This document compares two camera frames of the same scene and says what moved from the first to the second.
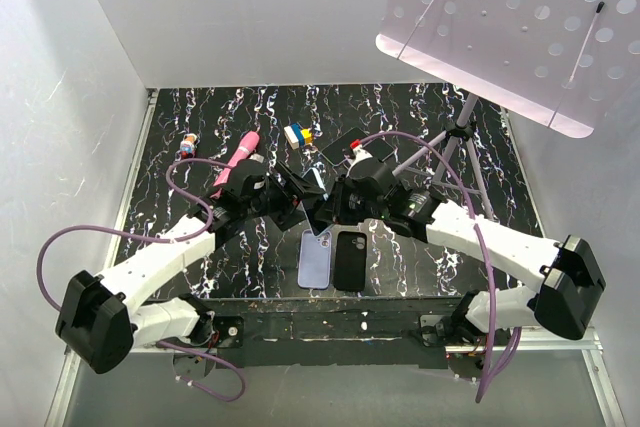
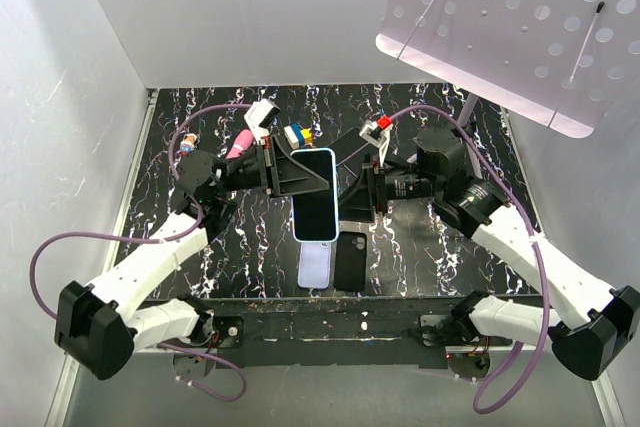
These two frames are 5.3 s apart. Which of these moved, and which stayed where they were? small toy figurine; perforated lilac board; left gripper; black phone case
Moved: left gripper
Stayed: perforated lilac board; small toy figurine; black phone case
